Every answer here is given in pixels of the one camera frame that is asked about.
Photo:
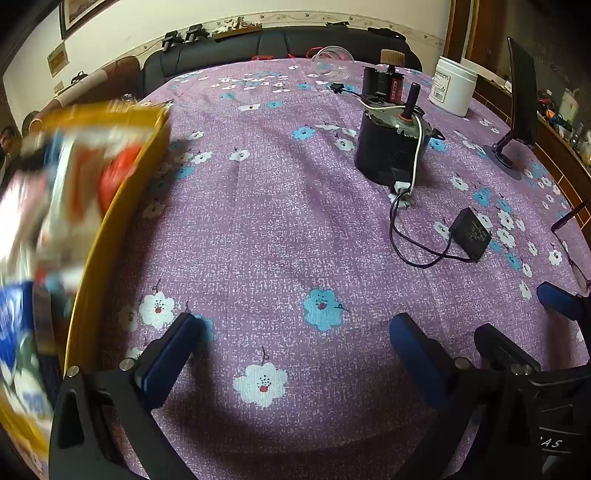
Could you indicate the blue white crinkled packet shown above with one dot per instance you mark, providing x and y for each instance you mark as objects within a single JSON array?
[{"x": 14, "y": 332}]

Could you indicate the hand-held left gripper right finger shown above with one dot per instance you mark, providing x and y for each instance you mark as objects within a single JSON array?
[{"x": 420, "y": 364}]

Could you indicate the white plastic jar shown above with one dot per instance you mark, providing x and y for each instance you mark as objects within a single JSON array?
[{"x": 455, "y": 87}]

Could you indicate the yellow cardboard box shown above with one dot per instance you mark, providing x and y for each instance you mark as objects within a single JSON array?
[{"x": 97, "y": 286}]

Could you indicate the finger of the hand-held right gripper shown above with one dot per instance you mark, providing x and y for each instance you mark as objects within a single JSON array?
[
  {"x": 503, "y": 348},
  {"x": 556, "y": 297}
]

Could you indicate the purple floral tablecloth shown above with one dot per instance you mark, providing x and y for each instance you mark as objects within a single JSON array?
[{"x": 277, "y": 207}]

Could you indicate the clear plastic container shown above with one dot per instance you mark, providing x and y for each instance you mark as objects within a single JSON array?
[{"x": 334, "y": 62}]

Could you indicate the black monitor on stand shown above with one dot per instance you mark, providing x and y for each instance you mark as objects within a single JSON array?
[{"x": 524, "y": 92}]

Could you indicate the wall plaque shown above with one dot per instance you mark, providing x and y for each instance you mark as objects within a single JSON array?
[{"x": 57, "y": 57}]

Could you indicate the bottle with wooden cap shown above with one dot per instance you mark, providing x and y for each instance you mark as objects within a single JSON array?
[{"x": 392, "y": 57}]

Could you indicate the wooden board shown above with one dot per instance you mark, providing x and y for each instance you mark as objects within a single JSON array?
[{"x": 235, "y": 28}]

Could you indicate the black device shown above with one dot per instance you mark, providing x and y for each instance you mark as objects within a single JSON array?
[
  {"x": 194, "y": 33},
  {"x": 171, "y": 39}
]

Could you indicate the dark eyeglasses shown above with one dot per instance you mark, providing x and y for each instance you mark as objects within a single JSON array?
[{"x": 561, "y": 222}]

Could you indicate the black leather sofa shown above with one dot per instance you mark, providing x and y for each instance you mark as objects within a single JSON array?
[{"x": 207, "y": 55}]

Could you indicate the framed wall picture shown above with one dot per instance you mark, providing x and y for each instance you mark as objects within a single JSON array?
[{"x": 83, "y": 14}]

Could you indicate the black red component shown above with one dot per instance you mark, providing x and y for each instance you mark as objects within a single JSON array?
[{"x": 383, "y": 83}]

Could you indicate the white packet red label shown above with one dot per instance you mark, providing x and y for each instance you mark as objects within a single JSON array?
[{"x": 78, "y": 194}]

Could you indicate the small black connector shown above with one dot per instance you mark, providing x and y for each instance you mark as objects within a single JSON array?
[{"x": 341, "y": 88}]

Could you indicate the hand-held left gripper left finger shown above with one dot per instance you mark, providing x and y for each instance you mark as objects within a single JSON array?
[{"x": 168, "y": 364}]

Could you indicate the black electric motor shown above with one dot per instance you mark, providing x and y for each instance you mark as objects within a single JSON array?
[{"x": 388, "y": 147}]

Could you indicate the brown armchair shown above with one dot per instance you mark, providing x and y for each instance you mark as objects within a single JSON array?
[{"x": 115, "y": 74}]

